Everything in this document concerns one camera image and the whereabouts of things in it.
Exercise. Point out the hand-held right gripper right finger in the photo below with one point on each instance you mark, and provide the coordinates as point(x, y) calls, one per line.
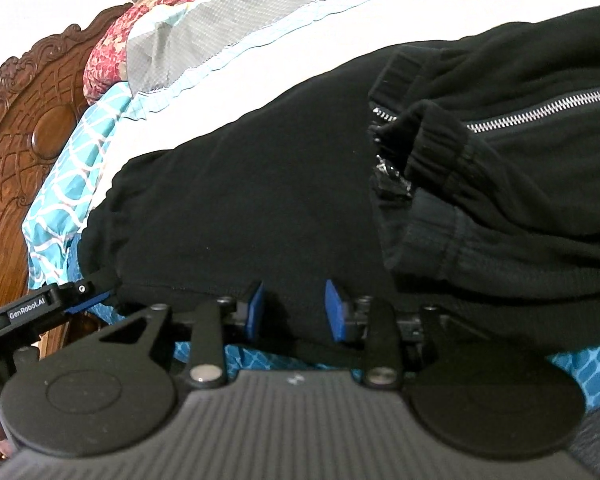
point(334, 315)

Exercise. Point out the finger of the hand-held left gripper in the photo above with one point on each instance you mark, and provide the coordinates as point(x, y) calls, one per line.
point(92, 301)

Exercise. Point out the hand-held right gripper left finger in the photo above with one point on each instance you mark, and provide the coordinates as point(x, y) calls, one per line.
point(255, 312)

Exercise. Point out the black pants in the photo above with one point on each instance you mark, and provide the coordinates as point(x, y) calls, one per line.
point(280, 185)

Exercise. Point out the carved wooden headboard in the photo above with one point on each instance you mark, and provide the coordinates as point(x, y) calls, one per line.
point(20, 135)

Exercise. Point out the red floral pillow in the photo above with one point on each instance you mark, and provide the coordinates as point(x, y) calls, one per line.
point(120, 40)

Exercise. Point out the grey blanket with teal border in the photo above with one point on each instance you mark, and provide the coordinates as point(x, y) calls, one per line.
point(220, 15)

